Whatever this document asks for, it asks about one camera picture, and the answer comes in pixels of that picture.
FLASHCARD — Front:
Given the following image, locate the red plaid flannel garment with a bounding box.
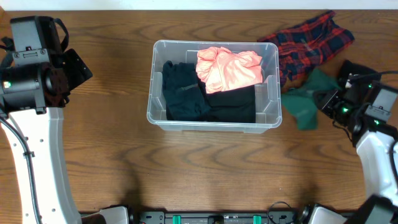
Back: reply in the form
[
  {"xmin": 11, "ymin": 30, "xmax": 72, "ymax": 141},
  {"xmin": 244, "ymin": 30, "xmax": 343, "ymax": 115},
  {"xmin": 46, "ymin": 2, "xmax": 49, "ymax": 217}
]
[{"xmin": 257, "ymin": 10, "xmax": 355, "ymax": 86}]

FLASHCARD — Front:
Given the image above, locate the black garment with strap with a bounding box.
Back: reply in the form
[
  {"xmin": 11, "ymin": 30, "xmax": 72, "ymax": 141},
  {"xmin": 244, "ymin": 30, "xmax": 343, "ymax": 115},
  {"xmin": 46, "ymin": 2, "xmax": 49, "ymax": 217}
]
[{"xmin": 337, "ymin": 60, "xmax": 381, "ymax": 90}]

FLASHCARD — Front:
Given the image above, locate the pink garment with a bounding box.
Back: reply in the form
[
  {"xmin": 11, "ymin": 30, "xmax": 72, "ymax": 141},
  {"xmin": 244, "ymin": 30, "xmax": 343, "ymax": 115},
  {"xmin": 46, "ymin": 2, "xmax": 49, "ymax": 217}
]
[{"xmin": 196, "ymin": 47, "xmax": 263, "ymax": 94}]

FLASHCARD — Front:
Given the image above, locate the large black garment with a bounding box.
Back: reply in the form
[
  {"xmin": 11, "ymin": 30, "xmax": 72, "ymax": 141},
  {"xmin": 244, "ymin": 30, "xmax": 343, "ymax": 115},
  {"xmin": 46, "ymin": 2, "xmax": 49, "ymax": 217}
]
[{"xmin": 205, "ymin": 85, "xmax": 256, "ymax": 123}]

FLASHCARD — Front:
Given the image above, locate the clear plastic storage bin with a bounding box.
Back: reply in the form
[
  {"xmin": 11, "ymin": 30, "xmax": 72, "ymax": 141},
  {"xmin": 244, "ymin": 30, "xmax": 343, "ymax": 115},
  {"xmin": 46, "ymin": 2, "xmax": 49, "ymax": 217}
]
[{"xmin": 147, "ymin": 40, "xmax": 282, "ymax": 134}]

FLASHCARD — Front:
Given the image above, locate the green garment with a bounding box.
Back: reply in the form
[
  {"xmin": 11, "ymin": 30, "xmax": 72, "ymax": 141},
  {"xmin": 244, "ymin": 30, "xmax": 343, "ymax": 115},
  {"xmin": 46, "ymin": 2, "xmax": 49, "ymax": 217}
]
[{"xmin": 281, "ymin": 68, "xmax": 340, "ymax": 130}]

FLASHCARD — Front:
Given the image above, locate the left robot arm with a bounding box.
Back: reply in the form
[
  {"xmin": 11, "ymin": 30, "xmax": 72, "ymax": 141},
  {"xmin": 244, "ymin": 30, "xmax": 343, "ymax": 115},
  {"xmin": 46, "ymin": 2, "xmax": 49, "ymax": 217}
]
[{"xmin": 1, "ymin": 16, "xmax": 130, "ymax": 223}]

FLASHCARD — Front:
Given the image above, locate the black mounting rail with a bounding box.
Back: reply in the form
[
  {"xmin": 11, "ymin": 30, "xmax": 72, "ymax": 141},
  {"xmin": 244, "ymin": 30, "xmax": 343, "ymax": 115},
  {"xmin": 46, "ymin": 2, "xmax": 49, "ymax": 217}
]
[{"xmin": 79, "ymin": 211, "xmax": 308, "ymax": 224}]

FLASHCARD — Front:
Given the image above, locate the dark navy garment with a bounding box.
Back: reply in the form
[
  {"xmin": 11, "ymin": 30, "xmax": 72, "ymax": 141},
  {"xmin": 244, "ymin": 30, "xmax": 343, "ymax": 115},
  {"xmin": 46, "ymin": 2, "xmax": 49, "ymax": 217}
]
[{"xmin": 162, "ymin": 60, "xmax": 211, "ymax": 121}]

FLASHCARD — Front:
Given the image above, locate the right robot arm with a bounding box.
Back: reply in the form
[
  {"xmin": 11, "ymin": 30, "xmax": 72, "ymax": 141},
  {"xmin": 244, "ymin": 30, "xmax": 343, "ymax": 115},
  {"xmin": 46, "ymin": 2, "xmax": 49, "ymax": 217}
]
[{"xmin": 300, "ymin": 82, "xmax": 397, "ymax": 223}]

